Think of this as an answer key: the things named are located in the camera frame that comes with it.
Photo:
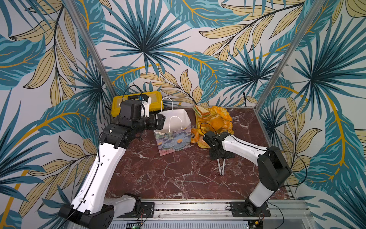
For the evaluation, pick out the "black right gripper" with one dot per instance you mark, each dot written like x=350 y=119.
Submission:
x=221 y=154

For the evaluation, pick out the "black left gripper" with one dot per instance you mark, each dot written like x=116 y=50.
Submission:
x=153 y=125

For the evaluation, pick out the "ring shaped twisted bread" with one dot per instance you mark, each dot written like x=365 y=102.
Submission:
x=195 y=135

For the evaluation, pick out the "floral paper bag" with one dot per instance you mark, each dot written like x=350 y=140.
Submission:
x=176 y=132

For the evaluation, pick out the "yellow smooth bread roll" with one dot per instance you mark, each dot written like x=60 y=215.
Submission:
x=219 y=125

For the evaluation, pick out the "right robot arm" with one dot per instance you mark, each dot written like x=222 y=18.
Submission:
x=272 y=167

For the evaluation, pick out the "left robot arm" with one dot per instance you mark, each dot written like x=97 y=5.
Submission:
x=88 y=208

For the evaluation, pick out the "braided golden bread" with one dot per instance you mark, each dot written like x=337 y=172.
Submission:
x=222 y=112

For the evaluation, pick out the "yellow plastic tray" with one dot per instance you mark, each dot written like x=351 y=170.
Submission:
x=202 y=124

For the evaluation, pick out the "yellow tool box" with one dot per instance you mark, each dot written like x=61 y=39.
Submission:
x=121 y=102

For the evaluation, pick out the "triangle sandwich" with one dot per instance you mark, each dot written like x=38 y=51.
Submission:
x=201 y=111

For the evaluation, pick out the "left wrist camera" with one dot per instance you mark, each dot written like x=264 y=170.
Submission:
x=146 y=102

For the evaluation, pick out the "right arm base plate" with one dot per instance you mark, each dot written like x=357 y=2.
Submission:
x=246 y=209

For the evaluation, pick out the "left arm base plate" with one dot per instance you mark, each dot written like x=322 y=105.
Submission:
x=141 y=210

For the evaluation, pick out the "aluminium front rail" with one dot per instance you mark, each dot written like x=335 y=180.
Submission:
x=215 y=214

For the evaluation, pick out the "left aluminium corner post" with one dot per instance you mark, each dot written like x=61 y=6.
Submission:
x=78 y=20

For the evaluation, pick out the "aluminium corner post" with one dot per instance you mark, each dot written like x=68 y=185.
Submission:
x=78 y=20
x=308 y=19

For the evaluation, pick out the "right aluminium corner post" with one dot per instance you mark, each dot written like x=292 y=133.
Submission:
x=308 y=19

